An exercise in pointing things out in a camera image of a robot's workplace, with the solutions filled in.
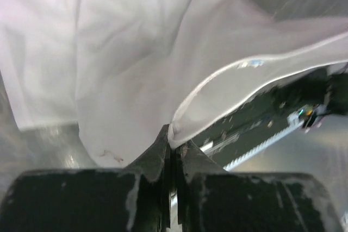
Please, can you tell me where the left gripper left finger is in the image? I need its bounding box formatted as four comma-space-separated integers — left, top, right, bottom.
1, 126, 170, 231

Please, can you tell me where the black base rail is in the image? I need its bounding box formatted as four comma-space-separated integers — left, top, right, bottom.
190, 67, 347, 171

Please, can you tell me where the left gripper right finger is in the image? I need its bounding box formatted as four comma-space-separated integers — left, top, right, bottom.
176, 144, 340, 231

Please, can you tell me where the white t shirt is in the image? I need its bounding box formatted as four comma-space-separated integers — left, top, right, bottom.
1, 0, 347, 167

